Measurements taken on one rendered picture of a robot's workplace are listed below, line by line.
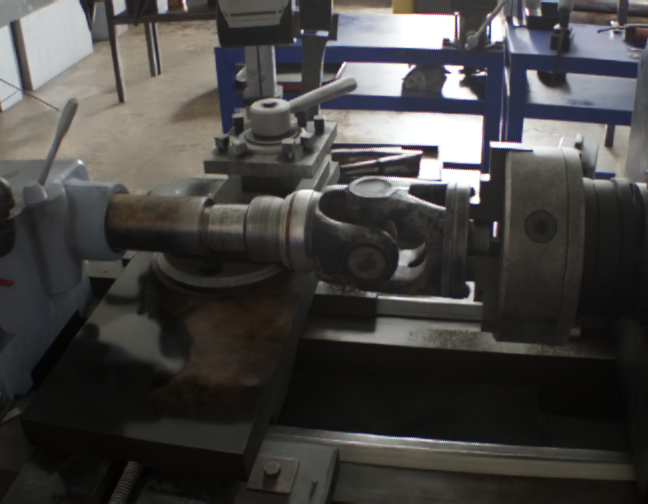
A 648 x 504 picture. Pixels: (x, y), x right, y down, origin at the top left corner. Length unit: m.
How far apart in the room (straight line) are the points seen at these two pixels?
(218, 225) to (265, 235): 0.07
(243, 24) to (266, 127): 0.94
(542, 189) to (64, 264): 0.63
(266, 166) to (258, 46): 1.04
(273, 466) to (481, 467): 0.27
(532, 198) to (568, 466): 0.37
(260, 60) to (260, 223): 1.19
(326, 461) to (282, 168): 0.41
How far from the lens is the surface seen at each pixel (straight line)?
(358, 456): 0.98
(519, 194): 0.83
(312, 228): 0.89
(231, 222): 0.95
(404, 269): 0.95
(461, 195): 0.89
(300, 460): 0.93
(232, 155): 1.09
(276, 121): 1.08
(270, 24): 2.00
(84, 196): 1.03
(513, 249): 0.81
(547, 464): 0.98
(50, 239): 1.01
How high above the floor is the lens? 1.56
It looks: 33 degrees down
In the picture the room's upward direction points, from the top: 2 degrees counter-clockwise
